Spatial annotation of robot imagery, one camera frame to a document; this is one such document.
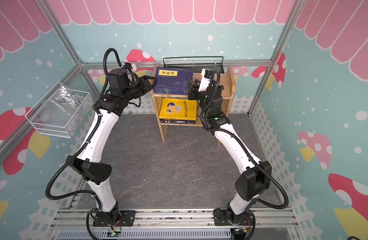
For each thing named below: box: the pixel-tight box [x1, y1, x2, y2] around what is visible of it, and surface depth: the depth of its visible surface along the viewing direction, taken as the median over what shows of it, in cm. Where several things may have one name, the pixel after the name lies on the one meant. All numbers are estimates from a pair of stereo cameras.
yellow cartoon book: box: [159, 98, 198, 121], surface depth 87 cm
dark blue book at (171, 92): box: [153, 88, 191, 96], surface depth 71 cm
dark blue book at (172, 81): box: [153, 67, 194, 95], surface depth 71 cm
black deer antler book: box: [159, 119, 196, 125], surface depth 86 cm
